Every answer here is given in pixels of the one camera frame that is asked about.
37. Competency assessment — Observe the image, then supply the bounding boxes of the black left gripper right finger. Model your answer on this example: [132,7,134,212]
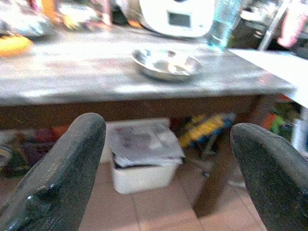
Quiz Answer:
[230,123,308,231]

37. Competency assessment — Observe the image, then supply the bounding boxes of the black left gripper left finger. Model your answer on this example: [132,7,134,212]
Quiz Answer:
[0,112,107,231]

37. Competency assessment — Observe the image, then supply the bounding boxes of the yellow and blue toy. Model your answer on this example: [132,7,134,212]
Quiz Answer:
[178,113,236,150]

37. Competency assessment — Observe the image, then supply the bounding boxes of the white plastic storage box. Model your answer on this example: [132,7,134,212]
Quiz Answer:
[105,117,186,194]

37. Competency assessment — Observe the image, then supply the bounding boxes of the white board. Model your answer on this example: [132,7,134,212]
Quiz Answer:
[227,48,308,109]

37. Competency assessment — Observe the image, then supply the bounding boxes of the wooden table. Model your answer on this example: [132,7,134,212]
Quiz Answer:
[0,25,298,130]

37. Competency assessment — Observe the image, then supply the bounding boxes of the orange round fruit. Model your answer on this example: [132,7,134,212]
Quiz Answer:
[0,35,34,57]

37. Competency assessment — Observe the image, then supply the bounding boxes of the pink cloth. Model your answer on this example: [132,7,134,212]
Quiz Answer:
[276,4,308,48]

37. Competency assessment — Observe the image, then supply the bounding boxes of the silver metal bowl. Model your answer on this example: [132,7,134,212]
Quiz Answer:
[131,48,203,82]

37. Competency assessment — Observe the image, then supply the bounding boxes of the clear blue plastic bottle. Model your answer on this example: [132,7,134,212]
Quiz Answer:
[207,0,243,50]

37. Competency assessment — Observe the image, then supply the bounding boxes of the crumpled plastic bags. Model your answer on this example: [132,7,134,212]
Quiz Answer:
[0,0,114,38]

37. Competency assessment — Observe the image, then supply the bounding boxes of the white kitchen appliance with display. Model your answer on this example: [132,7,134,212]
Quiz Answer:
[139,0,216,39]

